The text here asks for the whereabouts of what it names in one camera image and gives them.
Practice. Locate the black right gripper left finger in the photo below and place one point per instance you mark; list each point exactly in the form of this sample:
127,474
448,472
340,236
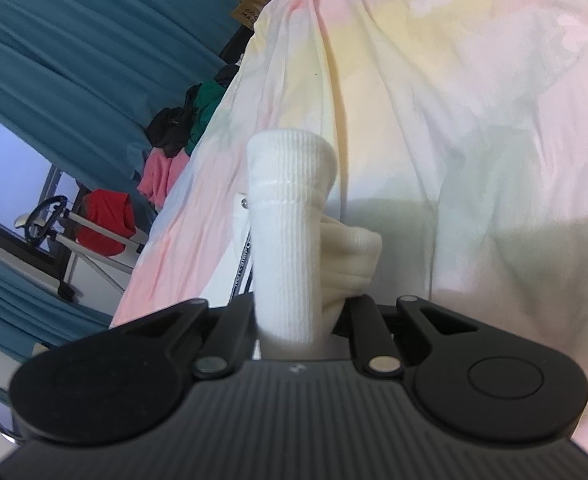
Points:
202,341

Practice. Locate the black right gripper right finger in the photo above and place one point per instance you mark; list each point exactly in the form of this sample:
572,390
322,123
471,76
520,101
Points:
385,340

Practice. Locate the white knit garment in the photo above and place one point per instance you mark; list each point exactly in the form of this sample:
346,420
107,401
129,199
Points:
305,263

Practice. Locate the white clothes rack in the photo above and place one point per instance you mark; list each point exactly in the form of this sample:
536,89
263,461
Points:
98,230

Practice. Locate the red garment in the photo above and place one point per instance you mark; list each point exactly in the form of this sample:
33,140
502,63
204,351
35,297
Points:
109,210

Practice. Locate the pink garment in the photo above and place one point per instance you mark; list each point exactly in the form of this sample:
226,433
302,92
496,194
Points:
160,174

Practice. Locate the black garment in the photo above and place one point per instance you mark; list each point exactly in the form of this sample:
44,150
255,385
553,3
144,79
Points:
171,129

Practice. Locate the green garment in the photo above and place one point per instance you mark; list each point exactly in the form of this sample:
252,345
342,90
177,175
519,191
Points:
201,101

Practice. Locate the pastel tie-dye bed sheet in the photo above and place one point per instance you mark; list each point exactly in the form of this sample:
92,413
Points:
460,129

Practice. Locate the teal curtain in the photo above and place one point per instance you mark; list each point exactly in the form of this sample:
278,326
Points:
80,80

